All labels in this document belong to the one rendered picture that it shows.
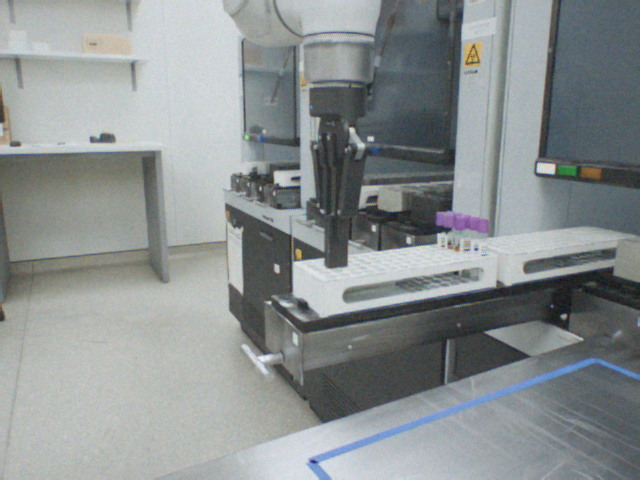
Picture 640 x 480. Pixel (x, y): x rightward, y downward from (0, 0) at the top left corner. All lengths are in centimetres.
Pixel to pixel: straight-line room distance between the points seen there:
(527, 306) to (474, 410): 41
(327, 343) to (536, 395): 27
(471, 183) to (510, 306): 41
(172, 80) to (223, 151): 63
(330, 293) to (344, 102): 24
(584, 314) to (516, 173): 32
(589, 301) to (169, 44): 370
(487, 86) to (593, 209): 32
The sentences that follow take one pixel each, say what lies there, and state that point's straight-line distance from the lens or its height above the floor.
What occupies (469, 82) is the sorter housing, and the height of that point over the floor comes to 114.
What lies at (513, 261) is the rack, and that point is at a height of 85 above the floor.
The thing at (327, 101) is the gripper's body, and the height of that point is 109.
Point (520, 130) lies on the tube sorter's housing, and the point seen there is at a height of 104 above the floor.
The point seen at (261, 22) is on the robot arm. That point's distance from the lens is 79.
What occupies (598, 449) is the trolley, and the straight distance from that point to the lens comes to 49.
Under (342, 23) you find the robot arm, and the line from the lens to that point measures 68.
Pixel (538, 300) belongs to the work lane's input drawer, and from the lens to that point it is 90.
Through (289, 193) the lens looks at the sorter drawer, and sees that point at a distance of 199.
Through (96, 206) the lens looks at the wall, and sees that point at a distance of 418.
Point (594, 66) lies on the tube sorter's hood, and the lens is 99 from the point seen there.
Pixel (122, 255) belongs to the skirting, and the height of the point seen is 6.
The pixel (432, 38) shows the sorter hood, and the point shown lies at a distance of 130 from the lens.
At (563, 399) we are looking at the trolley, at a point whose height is 82.
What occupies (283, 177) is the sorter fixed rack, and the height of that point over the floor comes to 85.
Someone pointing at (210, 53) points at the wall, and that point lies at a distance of 430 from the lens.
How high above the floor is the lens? 107
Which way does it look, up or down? 13 degrees down
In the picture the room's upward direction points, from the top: straight up
